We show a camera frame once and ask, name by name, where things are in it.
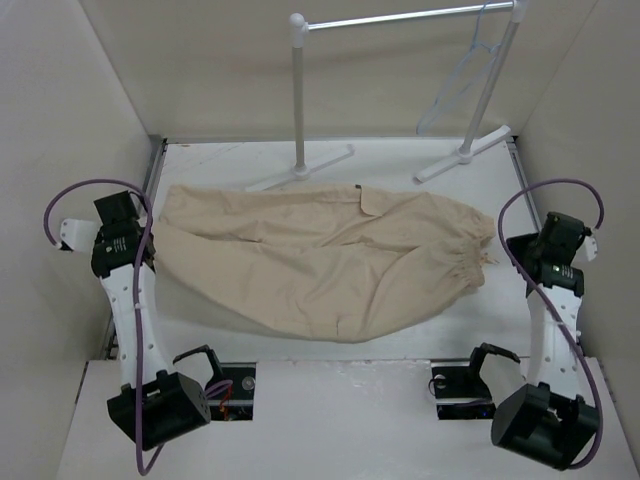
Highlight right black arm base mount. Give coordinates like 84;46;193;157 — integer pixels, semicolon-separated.
428;342;520;420

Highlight white clothes rack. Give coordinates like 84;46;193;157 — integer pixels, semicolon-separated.
245;1;528;192

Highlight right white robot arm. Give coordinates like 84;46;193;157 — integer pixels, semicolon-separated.
463;212;601;471

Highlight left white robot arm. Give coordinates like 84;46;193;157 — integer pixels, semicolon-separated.
91;191;225;452

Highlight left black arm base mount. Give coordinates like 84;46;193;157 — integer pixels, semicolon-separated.
173;345;257;422

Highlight light blue wire hanger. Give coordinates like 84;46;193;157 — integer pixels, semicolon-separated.
416;1;502;135

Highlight beige trousers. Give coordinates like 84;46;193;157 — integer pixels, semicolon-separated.
153;184;495;343

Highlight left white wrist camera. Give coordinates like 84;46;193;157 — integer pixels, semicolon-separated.
60;218;100;254

